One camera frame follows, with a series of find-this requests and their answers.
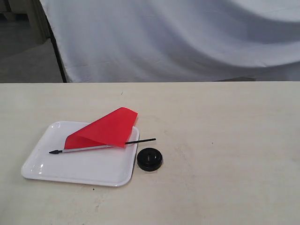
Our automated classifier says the black backdrop frame pole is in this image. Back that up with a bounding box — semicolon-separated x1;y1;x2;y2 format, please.
46;19;67;83

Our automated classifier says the wooden furniture in background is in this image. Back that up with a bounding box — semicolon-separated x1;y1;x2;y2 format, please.
0;0;50;44

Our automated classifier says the white rectangular plastic tray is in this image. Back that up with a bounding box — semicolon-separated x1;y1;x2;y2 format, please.
21;121;138;187

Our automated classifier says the red flag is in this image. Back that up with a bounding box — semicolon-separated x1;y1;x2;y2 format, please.
49;107;156;154

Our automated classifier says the white backdrop cloth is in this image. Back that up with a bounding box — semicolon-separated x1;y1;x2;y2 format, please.
41;0;300;83

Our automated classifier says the black round flag base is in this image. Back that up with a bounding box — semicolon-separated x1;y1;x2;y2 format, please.
136;148;163;172

